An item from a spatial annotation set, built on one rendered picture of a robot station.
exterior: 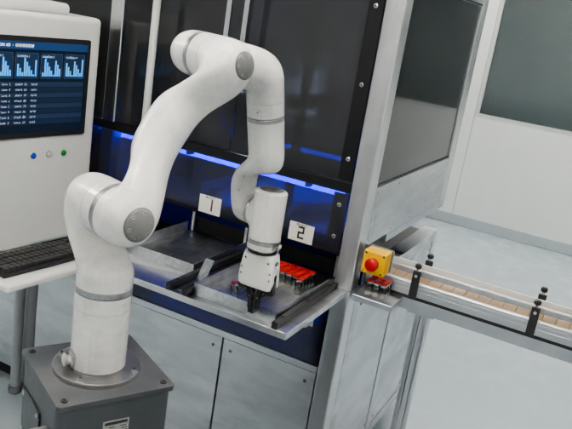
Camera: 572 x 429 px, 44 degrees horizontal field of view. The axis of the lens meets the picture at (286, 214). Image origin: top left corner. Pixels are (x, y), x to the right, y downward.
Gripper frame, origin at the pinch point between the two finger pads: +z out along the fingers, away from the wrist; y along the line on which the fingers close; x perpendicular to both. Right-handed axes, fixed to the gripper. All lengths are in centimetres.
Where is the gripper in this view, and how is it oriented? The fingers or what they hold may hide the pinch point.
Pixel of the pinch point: (254, 304)
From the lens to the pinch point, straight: 188.4
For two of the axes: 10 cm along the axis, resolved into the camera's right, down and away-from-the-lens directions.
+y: -8.8, -2.6, 4.0
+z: -1.6, 9.5, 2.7
